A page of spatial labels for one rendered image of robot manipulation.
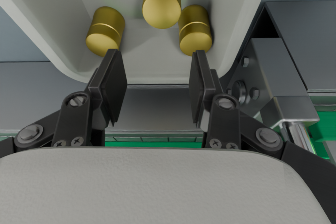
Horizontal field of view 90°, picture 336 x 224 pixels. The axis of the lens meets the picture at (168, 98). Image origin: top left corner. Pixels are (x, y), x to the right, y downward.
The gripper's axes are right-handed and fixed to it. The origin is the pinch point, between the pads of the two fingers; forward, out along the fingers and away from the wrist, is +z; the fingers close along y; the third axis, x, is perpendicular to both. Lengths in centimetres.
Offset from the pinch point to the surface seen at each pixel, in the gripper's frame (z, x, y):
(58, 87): 11.2, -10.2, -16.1
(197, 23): 9.1, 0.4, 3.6
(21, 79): 12.6, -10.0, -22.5
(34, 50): 16.2, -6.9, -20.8
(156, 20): 7.4, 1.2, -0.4
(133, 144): 3.6, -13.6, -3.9
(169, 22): 7.5, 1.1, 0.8
